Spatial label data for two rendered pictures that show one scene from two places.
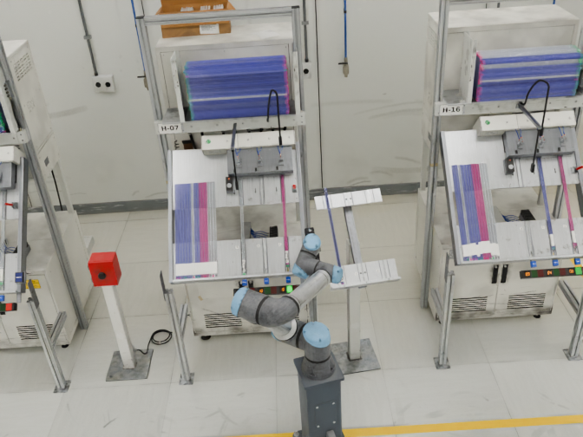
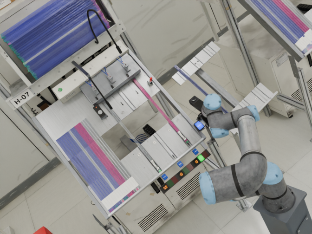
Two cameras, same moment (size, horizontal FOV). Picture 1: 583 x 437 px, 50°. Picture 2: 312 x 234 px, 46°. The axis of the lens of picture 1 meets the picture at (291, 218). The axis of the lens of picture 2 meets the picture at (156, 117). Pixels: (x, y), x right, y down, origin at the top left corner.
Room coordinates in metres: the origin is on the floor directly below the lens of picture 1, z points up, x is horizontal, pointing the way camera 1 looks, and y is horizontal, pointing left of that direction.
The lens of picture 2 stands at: (1.02, 0.43, 2.04)
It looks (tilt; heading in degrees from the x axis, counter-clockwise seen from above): 34 degrees down; 348
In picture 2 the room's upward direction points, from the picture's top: 32 degrees counter-clockwise
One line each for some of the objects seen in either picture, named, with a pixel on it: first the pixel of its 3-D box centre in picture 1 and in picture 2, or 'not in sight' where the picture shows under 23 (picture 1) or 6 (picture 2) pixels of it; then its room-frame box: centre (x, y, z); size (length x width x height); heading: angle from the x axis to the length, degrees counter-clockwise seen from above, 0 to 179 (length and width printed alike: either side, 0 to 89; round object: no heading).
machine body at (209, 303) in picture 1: (249, 267); (142, 168); (3.15, 0.28, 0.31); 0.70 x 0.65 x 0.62; 89
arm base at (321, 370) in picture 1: (317, 360); (276, 193); (2.03, -0.07, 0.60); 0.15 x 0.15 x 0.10
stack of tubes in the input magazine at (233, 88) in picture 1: (238, 88); (57, 30); (3.03, 0.22, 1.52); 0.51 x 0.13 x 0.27; 89
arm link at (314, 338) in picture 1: (315, 340); (268, 178); (2.03, -0.07, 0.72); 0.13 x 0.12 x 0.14; 56
